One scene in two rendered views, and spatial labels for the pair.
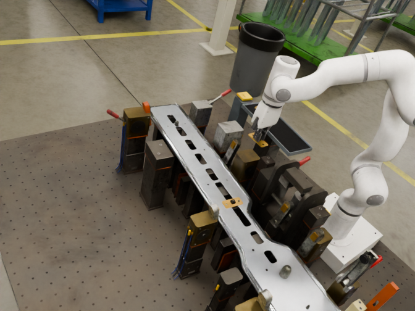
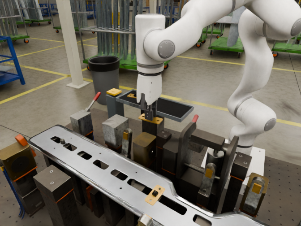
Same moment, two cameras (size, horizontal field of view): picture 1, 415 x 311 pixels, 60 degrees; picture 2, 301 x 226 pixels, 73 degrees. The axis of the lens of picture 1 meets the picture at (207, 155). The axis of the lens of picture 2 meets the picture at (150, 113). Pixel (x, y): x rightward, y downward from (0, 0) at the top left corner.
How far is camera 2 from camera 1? 0.68 m
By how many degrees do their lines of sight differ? 17
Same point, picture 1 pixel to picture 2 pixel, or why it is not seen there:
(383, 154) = (261, 81)
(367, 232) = (255, 154)
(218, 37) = (76, 76)
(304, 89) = (187, 32)
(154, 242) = not seen: outside the picture
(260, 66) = (111, 81)
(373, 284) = (285, 192)
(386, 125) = (254, 54)
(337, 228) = not seen: hidden behind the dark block
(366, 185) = (257, 115)
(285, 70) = (152, 23)
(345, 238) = not seen: hidden behind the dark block
